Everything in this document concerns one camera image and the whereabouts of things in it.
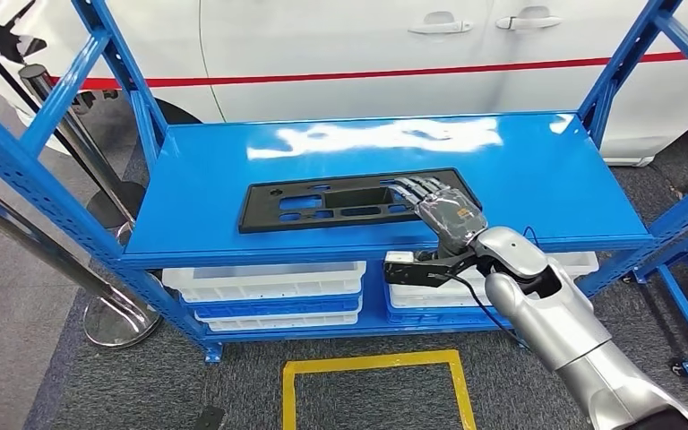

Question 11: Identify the white car with red stripe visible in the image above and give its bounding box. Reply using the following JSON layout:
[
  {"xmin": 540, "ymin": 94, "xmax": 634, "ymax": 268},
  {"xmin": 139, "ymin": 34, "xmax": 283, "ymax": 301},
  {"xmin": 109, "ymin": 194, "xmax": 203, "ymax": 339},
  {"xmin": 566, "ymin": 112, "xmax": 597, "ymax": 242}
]
[{"xmin": 0, "ymin": 0, "xmax": 688, "ymax": 168}]

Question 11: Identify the chrome stanchion post, black base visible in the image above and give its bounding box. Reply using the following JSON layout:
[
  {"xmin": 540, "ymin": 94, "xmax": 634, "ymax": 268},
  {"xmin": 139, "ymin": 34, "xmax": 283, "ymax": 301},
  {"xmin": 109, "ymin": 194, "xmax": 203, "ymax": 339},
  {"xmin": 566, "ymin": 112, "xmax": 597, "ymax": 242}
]
[{"xmin": 18, "ymin": 64, "xmax": 146, "ymax": 230}]

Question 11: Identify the large white plastic bin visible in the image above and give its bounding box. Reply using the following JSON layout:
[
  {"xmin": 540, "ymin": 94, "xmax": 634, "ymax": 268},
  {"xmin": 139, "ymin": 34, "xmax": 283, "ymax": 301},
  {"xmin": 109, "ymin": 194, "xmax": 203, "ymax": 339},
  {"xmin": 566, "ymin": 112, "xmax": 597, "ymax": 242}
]
[
  {"xmin": 383, "ymin": 251, "xmax": 600, "ymax": 298},
  {"xmin": 161, "ymin": 261, "xmax": 367, "ymax": 304}
]

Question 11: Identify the blue wheeled metal cart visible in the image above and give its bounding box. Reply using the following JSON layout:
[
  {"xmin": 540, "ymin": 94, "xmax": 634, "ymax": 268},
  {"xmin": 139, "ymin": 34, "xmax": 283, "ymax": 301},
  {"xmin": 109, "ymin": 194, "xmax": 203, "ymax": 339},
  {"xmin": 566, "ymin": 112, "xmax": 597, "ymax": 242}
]
[{"xmin": 632, "ymin": 219, "xmax": 688, "ymax": 387}]

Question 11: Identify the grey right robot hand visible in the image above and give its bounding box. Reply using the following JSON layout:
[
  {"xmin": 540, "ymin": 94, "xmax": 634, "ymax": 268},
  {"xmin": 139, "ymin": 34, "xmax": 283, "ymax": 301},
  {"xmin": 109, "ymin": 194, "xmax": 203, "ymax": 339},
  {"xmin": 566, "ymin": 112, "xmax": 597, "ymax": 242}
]
[{"xmin": 386, "ymin": 175, "xmax": 489, "ymax": 262}]

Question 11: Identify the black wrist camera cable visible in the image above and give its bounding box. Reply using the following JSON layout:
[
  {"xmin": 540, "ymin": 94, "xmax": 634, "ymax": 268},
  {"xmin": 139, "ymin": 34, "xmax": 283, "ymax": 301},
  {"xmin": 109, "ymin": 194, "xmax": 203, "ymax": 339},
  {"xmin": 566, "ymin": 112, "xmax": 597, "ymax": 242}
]
[{"xmin": 442, "ymin": 270, "xmax": 529, "ymax": 351}]

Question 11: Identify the blue metal shelf rack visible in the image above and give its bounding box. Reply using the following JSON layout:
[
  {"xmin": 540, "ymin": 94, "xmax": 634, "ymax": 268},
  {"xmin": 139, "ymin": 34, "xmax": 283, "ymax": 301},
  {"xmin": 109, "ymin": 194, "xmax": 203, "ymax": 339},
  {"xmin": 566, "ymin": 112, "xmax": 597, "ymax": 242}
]
[{"xmin": 0, "ymin": 0, "xmax": 688, "ymax": 365}]

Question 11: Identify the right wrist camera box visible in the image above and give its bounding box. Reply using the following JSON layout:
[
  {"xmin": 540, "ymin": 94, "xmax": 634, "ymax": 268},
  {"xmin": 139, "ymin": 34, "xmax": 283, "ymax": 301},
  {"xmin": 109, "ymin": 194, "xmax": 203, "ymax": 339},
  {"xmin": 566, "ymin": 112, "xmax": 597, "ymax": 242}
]
[{"xmin": 383, "ymin": 250, "xmax": 478, "ymax": 289}]

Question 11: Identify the black plastic plate bracket part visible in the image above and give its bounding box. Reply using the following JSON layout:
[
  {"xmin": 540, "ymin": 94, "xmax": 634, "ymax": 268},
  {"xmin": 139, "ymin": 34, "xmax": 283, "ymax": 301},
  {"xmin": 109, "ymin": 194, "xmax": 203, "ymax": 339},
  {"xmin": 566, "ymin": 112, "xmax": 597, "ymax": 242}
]
[{"xmin": 237, "ymin": 168, "xmax": 483, "ymax": 235}]

